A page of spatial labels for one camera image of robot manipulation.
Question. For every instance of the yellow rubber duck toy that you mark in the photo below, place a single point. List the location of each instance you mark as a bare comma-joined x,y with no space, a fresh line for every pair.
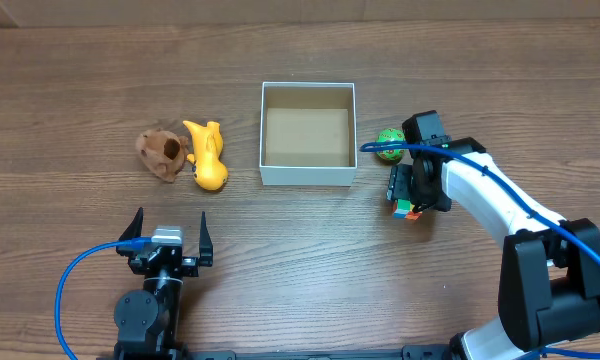
207,143

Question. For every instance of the white cardboard box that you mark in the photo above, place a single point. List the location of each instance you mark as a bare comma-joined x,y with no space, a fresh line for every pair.
308,134

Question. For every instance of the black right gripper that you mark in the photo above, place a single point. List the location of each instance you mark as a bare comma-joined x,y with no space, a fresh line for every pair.
400,186

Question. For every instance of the brown plush toy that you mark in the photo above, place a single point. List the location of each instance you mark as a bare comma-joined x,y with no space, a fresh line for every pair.
162,152

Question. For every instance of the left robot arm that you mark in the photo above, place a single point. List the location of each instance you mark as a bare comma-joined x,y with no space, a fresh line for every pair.
147,319

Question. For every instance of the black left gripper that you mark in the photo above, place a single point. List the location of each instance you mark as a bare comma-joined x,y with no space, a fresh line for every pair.
165,257

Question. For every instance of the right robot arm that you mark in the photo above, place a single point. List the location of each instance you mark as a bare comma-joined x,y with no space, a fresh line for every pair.
549,287

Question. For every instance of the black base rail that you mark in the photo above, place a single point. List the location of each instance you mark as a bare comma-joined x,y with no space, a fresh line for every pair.
320,354

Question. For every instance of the green number ball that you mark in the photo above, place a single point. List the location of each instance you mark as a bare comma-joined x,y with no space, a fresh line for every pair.
392,154

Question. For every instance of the colourful puzzle cube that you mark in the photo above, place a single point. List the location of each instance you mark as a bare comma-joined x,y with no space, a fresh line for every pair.
404,209

